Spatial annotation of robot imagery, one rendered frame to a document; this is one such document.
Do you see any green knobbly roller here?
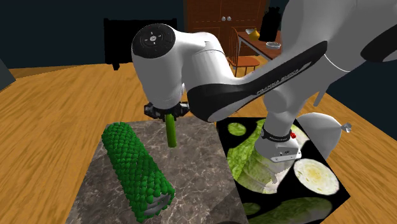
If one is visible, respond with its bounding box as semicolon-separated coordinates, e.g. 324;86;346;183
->
101;121;176;224

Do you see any grey dome-shaped object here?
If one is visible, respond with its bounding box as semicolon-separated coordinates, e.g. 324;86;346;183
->
296;111;353;161

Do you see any brown wooden chair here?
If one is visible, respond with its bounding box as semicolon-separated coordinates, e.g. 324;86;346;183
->
227;26;261;78

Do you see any green upright stick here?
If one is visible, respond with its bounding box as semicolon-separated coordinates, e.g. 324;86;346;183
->
165;113;178;148

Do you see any grey marble table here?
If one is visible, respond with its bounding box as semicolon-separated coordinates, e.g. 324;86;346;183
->
64;117;250;224

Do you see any brown wooden dining table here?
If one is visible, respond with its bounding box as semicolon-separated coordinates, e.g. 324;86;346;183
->
237;6;283;62

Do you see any cabbage patterned robot stand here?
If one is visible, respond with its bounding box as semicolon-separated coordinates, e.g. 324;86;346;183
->
216;116;352;224

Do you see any brown wooden cupboard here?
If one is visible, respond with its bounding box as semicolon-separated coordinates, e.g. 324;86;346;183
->
183;0;268;57

